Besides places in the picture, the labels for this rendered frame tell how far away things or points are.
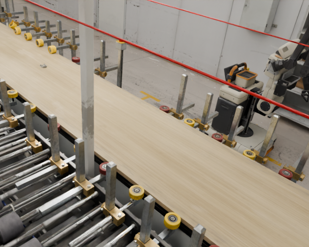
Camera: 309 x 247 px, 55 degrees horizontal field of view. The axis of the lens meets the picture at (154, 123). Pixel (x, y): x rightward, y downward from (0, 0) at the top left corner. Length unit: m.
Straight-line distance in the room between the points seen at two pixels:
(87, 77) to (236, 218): 1.02
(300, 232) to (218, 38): 4.00
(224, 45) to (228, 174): 3.59
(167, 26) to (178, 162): 4.28
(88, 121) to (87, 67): 0.30
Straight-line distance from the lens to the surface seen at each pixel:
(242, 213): 1.65
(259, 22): 4.63
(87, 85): 1.53
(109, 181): 1.45
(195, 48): 5.53
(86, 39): 1.44
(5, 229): 1.61
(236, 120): 2.18
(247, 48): 5.01
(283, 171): 2.03
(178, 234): 1.65
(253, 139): 3.44
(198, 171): 1.81
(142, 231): 1.44
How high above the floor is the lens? 2.05
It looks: 32 degrees down
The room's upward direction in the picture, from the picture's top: 7 degrees clockwise
